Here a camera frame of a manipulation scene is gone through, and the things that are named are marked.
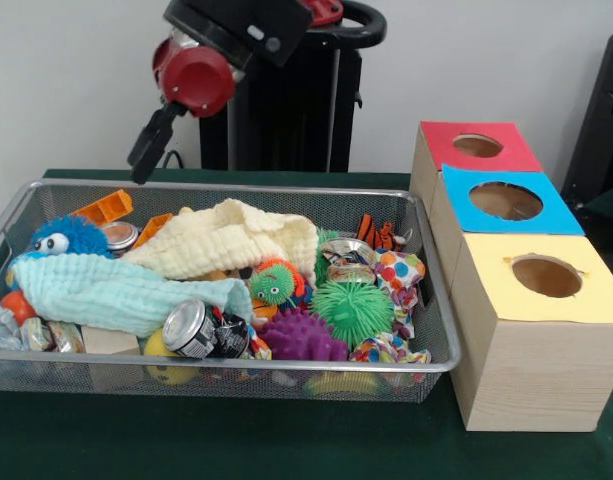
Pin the crushed black can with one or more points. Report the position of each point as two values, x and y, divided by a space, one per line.
191 330

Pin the clear mesh bin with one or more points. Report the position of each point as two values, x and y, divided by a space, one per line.
336 387

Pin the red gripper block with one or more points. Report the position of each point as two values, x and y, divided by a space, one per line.
198 82

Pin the green spiky rubber ball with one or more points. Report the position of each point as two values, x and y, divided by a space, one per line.
351 310

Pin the wooden box with three holes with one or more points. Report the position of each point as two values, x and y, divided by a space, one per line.
531 370

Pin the blue fuzzy toy with eyes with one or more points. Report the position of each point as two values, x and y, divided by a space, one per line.
76 237

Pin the mint green cloth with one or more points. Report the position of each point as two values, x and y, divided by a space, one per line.
101 295

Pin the black standing panel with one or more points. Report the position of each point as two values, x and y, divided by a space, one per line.
601 125

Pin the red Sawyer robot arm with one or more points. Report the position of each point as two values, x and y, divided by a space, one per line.
236 25

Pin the green and orange puffer toy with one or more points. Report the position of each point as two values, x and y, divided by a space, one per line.
268 287

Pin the orange striped tiger plush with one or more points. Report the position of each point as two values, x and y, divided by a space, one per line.
381 235

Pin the cream cloth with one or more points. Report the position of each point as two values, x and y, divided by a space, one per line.
221 240

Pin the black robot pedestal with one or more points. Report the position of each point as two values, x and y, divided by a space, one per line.
296 120

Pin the purple spiky rubber ball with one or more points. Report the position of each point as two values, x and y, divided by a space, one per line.
301 337

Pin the orange plastic tray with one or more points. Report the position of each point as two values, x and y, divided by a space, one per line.
153 227
108 206

